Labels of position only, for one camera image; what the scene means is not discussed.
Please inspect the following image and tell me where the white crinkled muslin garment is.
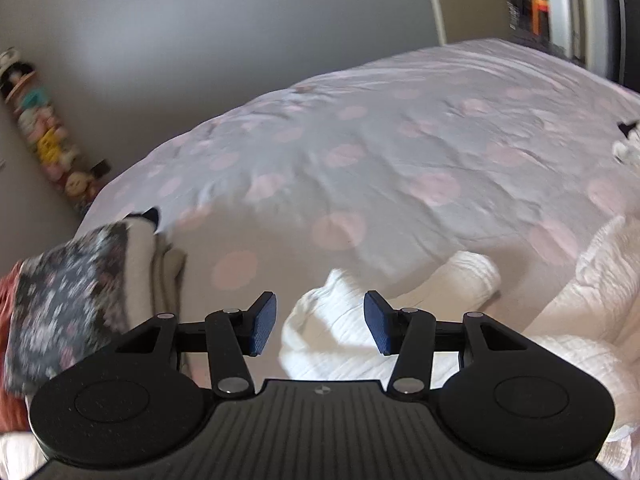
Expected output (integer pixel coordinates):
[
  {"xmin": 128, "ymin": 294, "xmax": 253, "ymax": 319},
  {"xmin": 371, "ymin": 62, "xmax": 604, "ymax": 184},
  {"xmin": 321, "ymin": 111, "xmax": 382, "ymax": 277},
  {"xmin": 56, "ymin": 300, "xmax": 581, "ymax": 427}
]
[{"xmin": 279, "ymin": 216, "xmax": 639, "ymax": 479}]

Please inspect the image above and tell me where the beige folded garment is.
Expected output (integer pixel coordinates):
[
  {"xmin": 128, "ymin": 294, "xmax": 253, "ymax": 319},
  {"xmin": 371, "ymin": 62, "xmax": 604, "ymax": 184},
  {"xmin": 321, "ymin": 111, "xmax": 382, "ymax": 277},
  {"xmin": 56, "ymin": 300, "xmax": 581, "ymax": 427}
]
[{"xmin": 151, "ymin": 234, "xmax": 186, "ymax": 315}]

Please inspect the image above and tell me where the white folded sweatshirt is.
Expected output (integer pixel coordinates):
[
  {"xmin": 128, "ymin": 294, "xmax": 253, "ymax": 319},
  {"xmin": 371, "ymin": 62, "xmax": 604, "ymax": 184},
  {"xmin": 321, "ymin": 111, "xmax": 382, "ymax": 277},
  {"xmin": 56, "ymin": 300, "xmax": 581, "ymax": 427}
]
[{"xmin": 122, "ymin": 217, "xmax": 156, "ymax": 328}]

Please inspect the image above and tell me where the dark floral folded garment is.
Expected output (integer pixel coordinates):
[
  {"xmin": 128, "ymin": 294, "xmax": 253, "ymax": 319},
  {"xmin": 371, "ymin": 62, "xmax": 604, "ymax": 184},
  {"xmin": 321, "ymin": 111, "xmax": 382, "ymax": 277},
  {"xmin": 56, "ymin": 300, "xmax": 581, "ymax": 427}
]
[{"xmin": 3, "ymin": 222, "xmax": 129, "ymax": 398}]

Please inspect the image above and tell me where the rust red folded garment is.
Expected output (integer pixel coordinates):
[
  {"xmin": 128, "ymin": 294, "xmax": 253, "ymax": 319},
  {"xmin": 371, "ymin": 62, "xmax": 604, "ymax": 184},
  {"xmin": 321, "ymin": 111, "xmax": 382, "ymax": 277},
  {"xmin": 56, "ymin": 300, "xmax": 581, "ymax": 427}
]
[{"xmin": 0, "ymin": 259, "xmax": 34, "ymax": 434}]

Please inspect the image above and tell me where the folded white muslin garment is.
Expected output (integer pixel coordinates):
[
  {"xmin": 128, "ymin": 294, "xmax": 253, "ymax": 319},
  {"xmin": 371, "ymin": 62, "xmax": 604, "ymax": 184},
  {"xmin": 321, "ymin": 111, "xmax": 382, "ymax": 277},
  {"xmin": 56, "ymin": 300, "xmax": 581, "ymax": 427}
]
[{"xmin": 0, "ymin": 432, "xmax": 47, "ymax": 480}]

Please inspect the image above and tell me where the white smooth shirt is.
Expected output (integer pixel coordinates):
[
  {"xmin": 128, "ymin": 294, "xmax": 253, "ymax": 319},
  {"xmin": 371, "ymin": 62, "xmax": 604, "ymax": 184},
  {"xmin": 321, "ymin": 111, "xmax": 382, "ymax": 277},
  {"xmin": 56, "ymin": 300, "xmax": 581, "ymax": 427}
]
[{"xmin": 612, "ymin": 128, "xmax": 640, "ymax": 167}]

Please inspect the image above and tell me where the plush toy hanging column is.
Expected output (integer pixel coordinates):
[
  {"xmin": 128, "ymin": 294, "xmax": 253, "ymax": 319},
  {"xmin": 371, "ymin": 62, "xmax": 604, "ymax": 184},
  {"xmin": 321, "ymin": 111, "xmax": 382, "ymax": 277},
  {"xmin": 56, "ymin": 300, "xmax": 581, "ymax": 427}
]
[{"xmin": 1, "ymin": 48, "xmax": 100, "ymax": 214}]

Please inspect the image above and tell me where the orange chair in hallway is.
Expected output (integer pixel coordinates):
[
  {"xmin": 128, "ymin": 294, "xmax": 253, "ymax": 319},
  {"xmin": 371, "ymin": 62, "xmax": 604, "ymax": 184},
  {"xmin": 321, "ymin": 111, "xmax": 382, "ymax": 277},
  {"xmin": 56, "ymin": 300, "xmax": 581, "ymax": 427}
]
[{"xmin": 528, "ymin": 0, "xmax": 550, "ymax": 41}]

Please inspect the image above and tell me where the black sliding wardrobe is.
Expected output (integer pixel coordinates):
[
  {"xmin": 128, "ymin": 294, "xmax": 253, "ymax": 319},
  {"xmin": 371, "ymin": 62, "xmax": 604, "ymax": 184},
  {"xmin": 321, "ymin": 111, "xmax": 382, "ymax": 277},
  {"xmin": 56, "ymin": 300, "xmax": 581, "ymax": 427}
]
[{"xmin": 618, "ymin": 0, "xmax": 640, "ymax": 92}]

